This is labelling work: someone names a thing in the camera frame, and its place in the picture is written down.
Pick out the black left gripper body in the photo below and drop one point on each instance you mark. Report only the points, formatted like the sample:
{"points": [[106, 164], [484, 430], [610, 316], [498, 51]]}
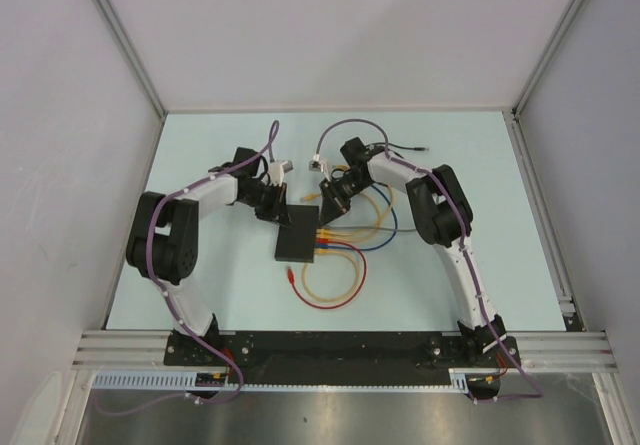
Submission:
{"points": [[266, 201]]}

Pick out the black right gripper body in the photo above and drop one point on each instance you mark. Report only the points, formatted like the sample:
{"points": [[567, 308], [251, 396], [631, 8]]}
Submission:
{"points": [[345, 188]]}

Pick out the black network switch box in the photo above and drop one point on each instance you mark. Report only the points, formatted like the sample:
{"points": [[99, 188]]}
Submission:
{"points": [[296, 242]]}

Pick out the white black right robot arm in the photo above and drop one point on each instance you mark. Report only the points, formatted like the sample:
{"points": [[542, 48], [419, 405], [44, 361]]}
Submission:
{"points": [[442, 217]]}

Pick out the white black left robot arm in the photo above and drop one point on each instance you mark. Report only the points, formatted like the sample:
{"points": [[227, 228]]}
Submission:
{"points": [[164, 237]]}

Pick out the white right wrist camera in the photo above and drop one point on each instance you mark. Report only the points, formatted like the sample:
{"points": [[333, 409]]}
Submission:
{"points": [[320, 165]]}

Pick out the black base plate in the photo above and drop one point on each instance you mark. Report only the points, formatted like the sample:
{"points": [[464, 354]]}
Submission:
{"points": [[343, 359]]}

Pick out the white slotted cable duct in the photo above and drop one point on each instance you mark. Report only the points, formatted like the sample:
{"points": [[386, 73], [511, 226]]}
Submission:
{"points": [[191, 381]]}

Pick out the aluminium right side rail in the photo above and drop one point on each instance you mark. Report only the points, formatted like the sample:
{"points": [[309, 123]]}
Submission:
{"points": [[568, 305]]}

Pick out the aluminium front frame rail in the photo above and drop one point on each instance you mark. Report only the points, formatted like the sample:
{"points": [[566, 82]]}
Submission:
{"points": [[540, 352]]}

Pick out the aluminium left corner post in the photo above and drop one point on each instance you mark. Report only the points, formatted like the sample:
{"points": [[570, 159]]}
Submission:
{"points": [[125, 45]]}

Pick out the aluminium corner post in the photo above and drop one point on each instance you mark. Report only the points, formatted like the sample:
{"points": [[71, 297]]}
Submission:
{"points": [[552, 46], [125, 45]]}

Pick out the aluminium right corner post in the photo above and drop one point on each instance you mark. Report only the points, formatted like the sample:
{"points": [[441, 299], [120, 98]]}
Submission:
{"points": [[552, 46]]}

